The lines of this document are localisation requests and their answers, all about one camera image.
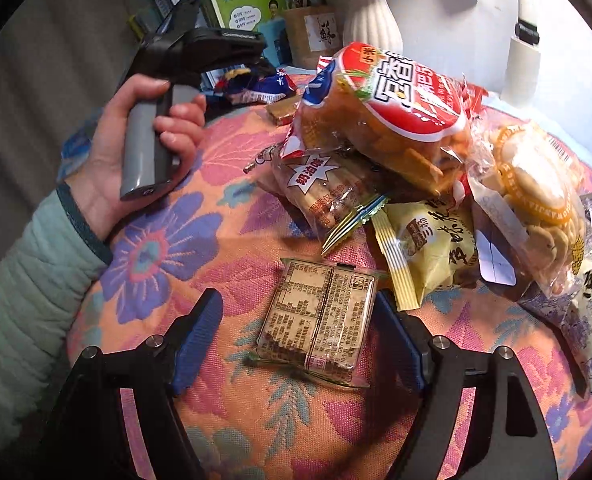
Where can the red starburst biscuit bag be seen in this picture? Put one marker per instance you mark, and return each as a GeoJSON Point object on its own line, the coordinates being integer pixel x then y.
{"type": "Point", "coordinates": [316, 195]}

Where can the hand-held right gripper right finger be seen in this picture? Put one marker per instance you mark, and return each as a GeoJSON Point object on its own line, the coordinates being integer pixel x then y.
{"type": "Point", "coordinates": [400, 337]}

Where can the white lamp post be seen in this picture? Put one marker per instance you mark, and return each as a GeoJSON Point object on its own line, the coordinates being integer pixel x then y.
{"type": "Point", "coordinates": [518, 70]}

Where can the large red-label cracker bag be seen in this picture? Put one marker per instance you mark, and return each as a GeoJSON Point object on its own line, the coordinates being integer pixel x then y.
{"type": "Point", "coordinates": [375, 125]}

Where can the red blue snack packet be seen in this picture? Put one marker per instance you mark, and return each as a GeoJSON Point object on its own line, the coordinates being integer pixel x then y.
{"type": "Point", "coordinates": [271, 87]}

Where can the small blue book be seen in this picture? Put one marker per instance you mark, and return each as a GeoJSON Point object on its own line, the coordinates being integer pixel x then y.
{"type": "Point", "coordinates": [278, 42]}

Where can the blue white patterned packet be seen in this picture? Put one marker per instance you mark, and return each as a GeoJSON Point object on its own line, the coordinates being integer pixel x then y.
{"type": "Point", "coordinates": [590, 310]}

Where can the person's left hand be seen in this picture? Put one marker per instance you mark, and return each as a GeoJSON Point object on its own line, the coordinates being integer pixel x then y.
{"type": "Point", "coordinates": [101, 175]}

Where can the small brown snack packet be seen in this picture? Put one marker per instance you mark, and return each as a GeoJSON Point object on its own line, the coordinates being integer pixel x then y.
{"type": "Point", "coordinates": [285, 110]}

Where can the clear brown cracker packet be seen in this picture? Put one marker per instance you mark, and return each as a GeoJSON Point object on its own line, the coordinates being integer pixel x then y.
{"type": "Point", "coordinates": [316, 320]}

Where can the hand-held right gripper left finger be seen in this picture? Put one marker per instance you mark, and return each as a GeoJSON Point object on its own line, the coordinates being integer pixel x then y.
{"type": "Point", "coordinates": [196, 342]}

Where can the clear round biscuit bag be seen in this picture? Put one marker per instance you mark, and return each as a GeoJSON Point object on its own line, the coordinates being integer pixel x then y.
{"type": "Point", "coordinates": [530, 195]}

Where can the wooden pen holder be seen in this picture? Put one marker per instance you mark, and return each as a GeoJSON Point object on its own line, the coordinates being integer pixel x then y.
{"type": "Point", "coordinates": [316, 35]}

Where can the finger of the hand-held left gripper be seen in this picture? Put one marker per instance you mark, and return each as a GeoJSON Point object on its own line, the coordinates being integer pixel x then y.
{"type": "Point", "coordinates": [241, 66]}

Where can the white ribbed vase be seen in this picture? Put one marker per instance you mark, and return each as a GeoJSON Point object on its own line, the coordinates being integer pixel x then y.
{"type": "Point", "coordinates": [370, 15]}

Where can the floral mat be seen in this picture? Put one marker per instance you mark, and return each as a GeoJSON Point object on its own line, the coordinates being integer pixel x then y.
{"type": "Point", "coordinates": [186, 240]}

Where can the yellow peanut packet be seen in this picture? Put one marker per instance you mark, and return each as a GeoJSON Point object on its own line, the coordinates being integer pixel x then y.
{"type": "Point", "coordinates": [425, 255]}

